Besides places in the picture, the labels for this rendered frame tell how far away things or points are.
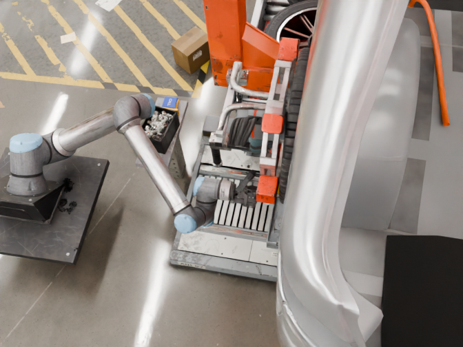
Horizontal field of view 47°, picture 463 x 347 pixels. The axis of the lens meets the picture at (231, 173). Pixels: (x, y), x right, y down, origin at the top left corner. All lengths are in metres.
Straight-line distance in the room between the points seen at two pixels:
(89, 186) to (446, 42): 1.85
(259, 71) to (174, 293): 1.22
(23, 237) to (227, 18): 1.48
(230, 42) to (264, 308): 1.34
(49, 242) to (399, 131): 1.79
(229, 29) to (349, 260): 1.19
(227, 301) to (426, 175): 1.27
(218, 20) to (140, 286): 1.42
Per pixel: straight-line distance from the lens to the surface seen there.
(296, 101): 1.97
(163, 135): 2.65
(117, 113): 2.37
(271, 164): 2.05
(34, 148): 2.73
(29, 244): 2.87
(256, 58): 2.67
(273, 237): 2.80
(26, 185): 2.77
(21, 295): 3.13
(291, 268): 1.19
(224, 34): 2.57
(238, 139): 2.07
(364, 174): 1.84
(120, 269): 2.99
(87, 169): 2.97
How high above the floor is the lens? 2.71
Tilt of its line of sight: 59 degrees down
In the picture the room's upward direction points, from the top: 7 degrees counter-clockwise
